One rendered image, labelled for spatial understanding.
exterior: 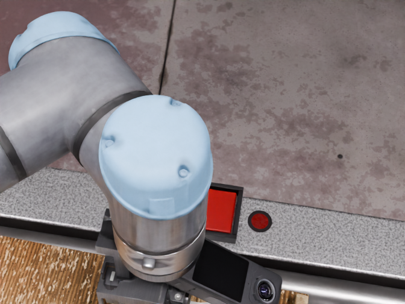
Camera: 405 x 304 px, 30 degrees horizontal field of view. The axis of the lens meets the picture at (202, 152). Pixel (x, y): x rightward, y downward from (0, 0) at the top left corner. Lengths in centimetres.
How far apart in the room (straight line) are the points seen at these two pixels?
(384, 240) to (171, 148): 56
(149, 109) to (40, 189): 53
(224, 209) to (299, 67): 137
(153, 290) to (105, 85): 21
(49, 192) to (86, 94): 48
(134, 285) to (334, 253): 37
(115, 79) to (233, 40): 181
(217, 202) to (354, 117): 129
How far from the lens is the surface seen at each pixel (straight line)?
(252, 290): 68
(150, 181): 49
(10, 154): 55
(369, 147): 219
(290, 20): 243
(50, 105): 55
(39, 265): 95
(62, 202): 101
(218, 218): 97
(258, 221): 99
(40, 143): 55
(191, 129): 50
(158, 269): 60
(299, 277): 96
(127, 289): 68
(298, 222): 100
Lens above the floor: 180
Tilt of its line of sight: 58 degrees down
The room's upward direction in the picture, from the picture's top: 4 degrees clockwise
